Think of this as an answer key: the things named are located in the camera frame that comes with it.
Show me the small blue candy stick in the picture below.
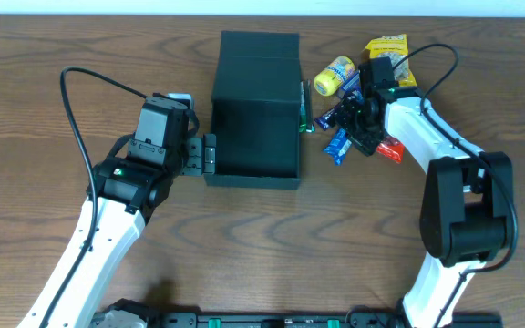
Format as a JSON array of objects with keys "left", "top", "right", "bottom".
[{"left": 336, "top": 70, "right": 361, "bottom": 99}]

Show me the blue cookie roll pack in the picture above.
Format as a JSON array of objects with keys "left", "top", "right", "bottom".
[{"left": 324, "top": 128, "right": 352, "bottom": 166}]

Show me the red Hacks candy bag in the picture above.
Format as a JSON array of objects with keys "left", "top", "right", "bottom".
[{"left": 376, "top": 136, "right": 405, "bottom": 163}]

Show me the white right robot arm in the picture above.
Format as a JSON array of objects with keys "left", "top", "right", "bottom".
[{"left": 335, "top": 87, "right": 518, "bottom": 327}]

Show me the black fabric storage box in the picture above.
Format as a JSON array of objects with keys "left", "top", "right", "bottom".
[{"left": 205, "top": 31, "right": 302, "bottom": 190}]

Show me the yellow Mentos candy tub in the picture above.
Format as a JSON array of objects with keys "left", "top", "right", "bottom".
[{"left": 314, "top": 56, "right": 355, "bottom": 97}]

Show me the yellow Hacks candy bag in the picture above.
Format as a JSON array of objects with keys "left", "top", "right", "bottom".
[{"left": 365, "top": 34, "right": 417, "bottom": 87}]

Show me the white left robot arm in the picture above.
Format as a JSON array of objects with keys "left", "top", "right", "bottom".
[{"left": 20, "top": 93, "right": 215, "bottom": 327}]

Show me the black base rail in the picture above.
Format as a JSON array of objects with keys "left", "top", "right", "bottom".
[{"left": 89, "top": 298, "right": 505, "bottom": 328}]

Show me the green wrapped snack bar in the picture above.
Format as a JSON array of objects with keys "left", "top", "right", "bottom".
[{"left": 299, "top": 80, "right": 315, "bottom": 133}]

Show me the purple Dairy Milk chocolate bar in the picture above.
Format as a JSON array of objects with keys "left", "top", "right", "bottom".
[{"left": 314, "top": 104, "right": 341, "bottom": 131}]

